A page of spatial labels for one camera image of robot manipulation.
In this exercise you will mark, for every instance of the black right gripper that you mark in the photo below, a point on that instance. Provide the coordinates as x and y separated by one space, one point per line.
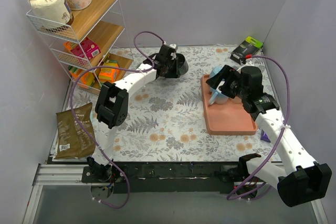
226 83

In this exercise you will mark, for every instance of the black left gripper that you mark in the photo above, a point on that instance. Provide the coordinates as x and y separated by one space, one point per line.
168 66

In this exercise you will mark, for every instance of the blue white gradient mug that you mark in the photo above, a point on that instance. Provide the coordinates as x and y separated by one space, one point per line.
217 97

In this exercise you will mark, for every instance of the dark grey mug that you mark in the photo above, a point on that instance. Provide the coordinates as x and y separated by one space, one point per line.
182 65

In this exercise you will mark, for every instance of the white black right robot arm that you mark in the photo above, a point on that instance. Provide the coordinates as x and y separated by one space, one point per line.
301 178

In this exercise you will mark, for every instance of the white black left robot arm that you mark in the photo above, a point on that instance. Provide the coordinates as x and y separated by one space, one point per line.
113 102

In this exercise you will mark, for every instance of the light blue mug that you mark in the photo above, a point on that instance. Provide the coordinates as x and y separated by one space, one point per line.
215 71

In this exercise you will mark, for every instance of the terracotta pink tray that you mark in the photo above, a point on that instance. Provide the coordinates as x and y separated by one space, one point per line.
229 118

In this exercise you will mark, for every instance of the black green product box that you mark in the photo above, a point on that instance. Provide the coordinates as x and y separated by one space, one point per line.
249 47

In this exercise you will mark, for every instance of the orange sponge box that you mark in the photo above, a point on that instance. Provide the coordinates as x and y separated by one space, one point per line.
109 72

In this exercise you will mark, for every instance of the purple small packet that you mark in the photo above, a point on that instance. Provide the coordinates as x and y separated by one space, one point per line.
264 137

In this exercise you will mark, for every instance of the orange yellow sponge pack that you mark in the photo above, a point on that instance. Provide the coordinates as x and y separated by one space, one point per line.
86 80

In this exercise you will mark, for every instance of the pink sponge box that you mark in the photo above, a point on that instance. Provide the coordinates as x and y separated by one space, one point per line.
86 49

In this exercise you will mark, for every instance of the brown snack bag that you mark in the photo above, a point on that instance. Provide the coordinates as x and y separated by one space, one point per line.
73 141

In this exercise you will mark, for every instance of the beige wrapped paper roll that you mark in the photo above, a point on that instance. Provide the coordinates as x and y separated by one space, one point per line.
53 13

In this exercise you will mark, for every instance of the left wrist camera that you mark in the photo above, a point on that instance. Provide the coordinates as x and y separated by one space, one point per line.
171 50

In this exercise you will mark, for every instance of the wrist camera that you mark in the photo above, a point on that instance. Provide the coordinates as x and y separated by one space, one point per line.
171 50
247 60

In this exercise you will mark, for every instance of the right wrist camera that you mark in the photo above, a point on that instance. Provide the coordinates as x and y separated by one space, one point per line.
247 60

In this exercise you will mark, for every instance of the white wire wooden shelf rack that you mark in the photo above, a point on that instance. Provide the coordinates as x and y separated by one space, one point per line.
102 22

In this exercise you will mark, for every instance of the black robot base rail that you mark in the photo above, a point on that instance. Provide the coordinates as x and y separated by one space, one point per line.
164 177

